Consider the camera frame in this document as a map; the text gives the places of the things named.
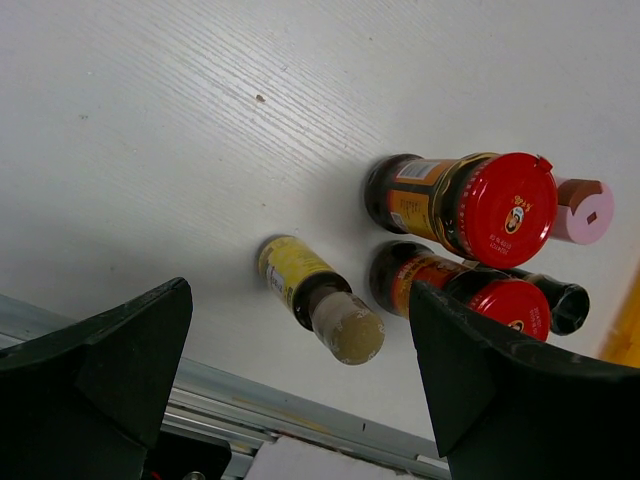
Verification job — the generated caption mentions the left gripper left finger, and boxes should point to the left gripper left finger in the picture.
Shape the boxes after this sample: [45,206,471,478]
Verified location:
[1,278,193,479]

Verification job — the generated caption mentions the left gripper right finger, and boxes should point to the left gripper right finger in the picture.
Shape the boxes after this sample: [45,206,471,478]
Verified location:
[410,282,639,479]

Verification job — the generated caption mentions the black-cap pepper bottle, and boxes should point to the black-cap pepper bottle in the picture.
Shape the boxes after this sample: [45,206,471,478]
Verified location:
[505,268,590,336]

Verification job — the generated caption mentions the red-lid sauce jar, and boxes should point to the red-lid sauce jar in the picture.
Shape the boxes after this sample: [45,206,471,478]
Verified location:
[369,241,551,342]
[363,152,558,269]

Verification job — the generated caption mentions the small yellow-label brown-cap bottle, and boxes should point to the small yellow-label brown-cap bottle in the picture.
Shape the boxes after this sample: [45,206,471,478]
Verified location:
[256,235,385,366]

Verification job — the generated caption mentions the pink-cap spice shaker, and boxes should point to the pink-cap spice shaker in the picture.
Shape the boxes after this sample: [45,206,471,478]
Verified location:
[550,177,615,245]

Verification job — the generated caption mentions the yellow three-compartment plastic bin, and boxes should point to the yellow three-compartment plastic bin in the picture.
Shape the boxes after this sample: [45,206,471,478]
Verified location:
[599,272,640,368]

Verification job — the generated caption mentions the aluminium table frame rail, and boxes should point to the aluminium table frame rail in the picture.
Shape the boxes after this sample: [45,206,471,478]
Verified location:
[1,297,450,479]

